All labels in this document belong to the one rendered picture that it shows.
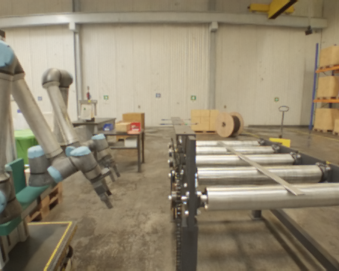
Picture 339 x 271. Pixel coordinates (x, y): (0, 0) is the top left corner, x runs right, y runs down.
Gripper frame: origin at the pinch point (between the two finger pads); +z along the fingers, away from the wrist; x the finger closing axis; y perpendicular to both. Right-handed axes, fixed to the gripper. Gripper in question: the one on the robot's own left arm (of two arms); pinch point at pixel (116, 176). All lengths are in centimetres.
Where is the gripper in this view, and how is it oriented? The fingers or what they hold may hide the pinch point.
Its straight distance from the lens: 153.7
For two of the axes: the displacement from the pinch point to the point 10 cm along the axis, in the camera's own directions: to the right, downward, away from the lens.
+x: 0.1, -0.4, 10.0
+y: 9.2, -4.0, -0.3
